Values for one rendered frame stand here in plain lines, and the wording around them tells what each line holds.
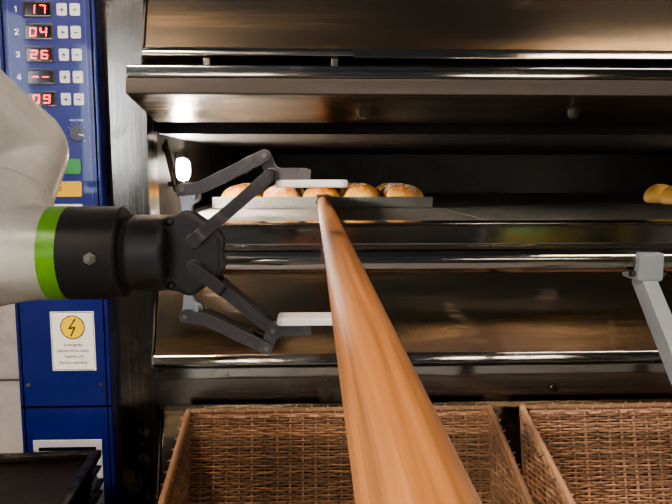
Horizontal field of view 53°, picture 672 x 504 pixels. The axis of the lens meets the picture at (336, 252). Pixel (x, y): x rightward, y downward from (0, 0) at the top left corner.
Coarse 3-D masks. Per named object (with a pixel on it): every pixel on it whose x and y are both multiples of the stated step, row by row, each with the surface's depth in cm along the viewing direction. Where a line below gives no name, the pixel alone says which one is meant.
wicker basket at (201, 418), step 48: (192, 432) 118; (240, 432) 118; (288, 432) 118; (336, 432) 118; (480, 432) 119; (192, 480) 116; (240, 480) 117; (288, 480) 117; (336, 480) 117; (480, 480) 118
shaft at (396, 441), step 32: (320, 224) 94; (352, 256) 52; (352, 288) 38; (352, 320) 31; (384, 320) 31; (352, 352) 26; (384, 352) 25; (352, 384) 23; (384, 384) 21; (416, 384) 22; (352, 416) 21; (384, 416) 19; (416, 416) 19; (352, 448) 19; (384, 448) 17; (416, 448) 16; (448, 448) 17; (352, 480) 18; (384, 480) 15; (416, 480) 15; (448, 480) 15
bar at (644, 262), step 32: (256, 256) 81; (288, 256) 81; (320, 256) 81; (384, 256) 82; (416, 256) 82; (448, 256) 82; (480, 256) 82; (512, 256) 82; (544, 256) 82; (576, 256) 82; (608, 256) 83; (640, 256) 82; (640, 288) 83
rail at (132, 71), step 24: (144, 72) 100; (168, 72) 100; (192, 72) 100; (216, 72) 100; (240, 72) 100; (264, 72) 101; (288, 72) 101; (312, 72) 101; (336, 72) 101; (360, 72) 101; (384, 72) 101; (408, 72) 101; (432, 72) 102; (456, 72) 102; (480, 72) 102; (504, 72) 102; (528, 72) 102; (552, 72) 102; (576, 72) 102; (600, 72) 103; (624, 72) 103; (648, 72) 103
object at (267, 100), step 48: (144, 96) 101; (192, 96) 102; (240, 96) 102; (288, 96) 102; (336, 96) 102; (384, 96) 102; (432, 96) 102; (480, 96) 103; (528, 96) 103; (576, 96) 103; (624, 96) 103
